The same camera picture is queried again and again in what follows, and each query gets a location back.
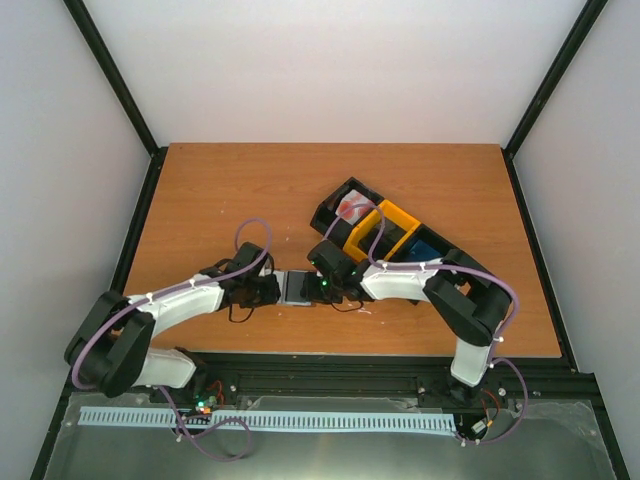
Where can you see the blue credit card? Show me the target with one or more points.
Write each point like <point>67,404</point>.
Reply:
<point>420,251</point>

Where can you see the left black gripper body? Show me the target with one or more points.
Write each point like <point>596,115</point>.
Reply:
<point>257,295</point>

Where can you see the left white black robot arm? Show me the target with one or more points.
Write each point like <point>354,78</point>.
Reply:
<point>111,351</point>

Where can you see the left black frame post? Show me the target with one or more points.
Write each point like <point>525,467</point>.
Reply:
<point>87,27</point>

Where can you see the black card bin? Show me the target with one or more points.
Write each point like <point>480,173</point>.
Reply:
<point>429,236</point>
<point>326,222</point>

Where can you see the light blue cable duct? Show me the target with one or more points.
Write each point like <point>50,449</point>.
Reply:
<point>274,421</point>

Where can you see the black left card bin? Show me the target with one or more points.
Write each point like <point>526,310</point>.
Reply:
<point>326,222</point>

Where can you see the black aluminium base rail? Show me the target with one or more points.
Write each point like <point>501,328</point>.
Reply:
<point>424,379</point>

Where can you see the black frame post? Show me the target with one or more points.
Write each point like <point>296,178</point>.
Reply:
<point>571,45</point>
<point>87,27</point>

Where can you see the small electronics board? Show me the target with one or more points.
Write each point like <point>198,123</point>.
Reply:
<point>210,399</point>

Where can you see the black credit card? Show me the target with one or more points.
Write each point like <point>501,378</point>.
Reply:
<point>295,289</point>

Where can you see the right black frame post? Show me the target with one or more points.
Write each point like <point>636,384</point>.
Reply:
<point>571,45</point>

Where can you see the brown leather card holder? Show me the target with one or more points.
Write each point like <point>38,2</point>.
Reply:
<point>282,275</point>

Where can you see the yellow middle card bin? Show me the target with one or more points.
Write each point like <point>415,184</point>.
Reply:
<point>395,228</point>

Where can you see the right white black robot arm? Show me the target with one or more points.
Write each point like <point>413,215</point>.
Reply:
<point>475,305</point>

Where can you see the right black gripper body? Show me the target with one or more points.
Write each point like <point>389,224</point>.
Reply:
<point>325,292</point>

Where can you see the red white credit card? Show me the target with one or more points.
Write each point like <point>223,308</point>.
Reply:
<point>353,206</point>

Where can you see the black right card bin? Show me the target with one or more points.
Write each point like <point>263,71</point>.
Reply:
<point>429,236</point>

